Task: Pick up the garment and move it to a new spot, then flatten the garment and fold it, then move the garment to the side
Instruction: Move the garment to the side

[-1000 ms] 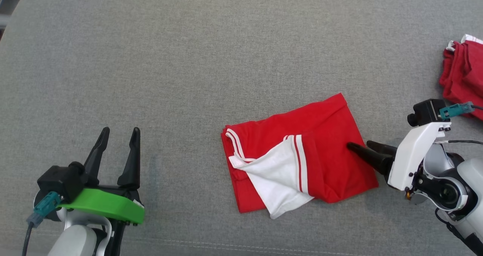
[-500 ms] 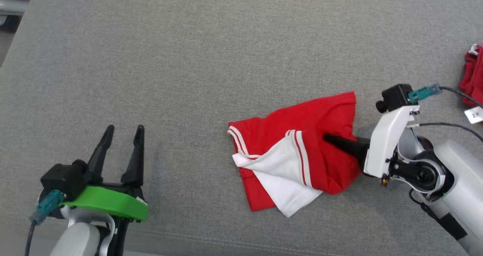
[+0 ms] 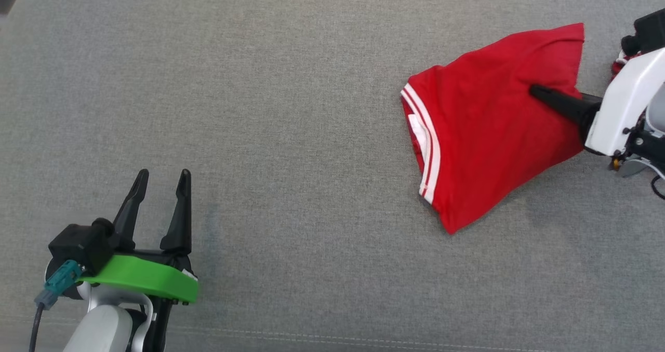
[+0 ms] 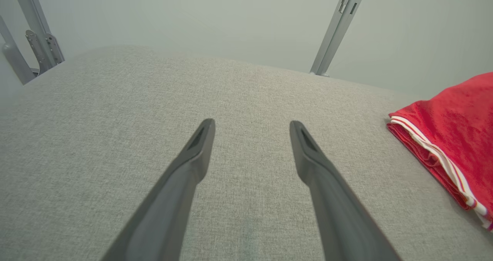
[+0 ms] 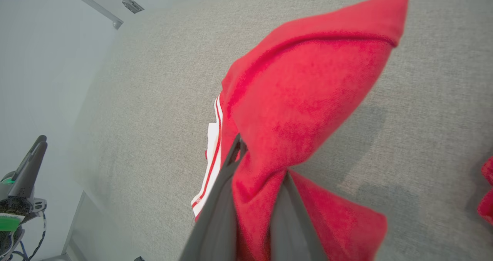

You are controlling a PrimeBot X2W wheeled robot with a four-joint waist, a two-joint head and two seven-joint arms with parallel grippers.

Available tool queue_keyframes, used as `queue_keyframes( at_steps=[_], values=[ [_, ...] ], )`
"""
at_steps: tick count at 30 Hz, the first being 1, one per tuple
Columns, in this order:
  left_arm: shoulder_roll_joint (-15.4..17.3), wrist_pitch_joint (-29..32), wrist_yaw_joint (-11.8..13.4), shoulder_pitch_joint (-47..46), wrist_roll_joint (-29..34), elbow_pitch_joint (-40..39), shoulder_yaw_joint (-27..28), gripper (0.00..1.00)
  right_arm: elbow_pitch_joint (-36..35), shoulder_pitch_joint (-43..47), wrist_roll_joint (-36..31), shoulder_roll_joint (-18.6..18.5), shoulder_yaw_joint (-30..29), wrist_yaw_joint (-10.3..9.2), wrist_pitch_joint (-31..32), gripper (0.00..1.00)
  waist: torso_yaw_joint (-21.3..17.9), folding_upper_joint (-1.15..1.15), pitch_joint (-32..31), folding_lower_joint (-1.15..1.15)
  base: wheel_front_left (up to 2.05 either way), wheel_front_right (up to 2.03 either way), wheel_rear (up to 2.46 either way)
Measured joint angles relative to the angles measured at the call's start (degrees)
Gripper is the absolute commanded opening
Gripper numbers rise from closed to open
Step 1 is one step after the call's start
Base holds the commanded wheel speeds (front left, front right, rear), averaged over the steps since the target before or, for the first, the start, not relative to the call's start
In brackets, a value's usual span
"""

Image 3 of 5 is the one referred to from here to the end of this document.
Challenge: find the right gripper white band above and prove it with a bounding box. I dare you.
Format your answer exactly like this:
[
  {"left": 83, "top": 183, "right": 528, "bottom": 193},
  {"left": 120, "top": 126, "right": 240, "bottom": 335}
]
[{"left": 529, "top": 48, "right": 665, "bottom": 155}]

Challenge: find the teal left camera cable connector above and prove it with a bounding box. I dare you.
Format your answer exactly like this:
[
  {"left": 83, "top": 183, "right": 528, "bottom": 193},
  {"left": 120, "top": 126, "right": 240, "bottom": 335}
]
[{"left": 29, "top": 260, "right": 85, "bottom": 352}]

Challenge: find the folded red white garment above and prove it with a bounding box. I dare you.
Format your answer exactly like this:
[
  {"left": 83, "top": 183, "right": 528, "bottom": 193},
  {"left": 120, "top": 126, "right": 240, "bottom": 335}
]
[{"left": 611, "top": 51, "right": 641, "bottom": 78}]

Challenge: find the red shirt with white sleeves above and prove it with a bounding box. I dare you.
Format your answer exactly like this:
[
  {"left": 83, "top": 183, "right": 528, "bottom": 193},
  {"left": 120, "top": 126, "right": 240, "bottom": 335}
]
[{"left": 400, "top": 23, "right": 587, "bottom": 235}]

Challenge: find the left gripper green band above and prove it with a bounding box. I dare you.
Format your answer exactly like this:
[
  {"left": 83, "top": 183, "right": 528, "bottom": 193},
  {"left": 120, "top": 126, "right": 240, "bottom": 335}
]
[{"left": 78, "top": 169, "right": 199, "bottom": 303}]

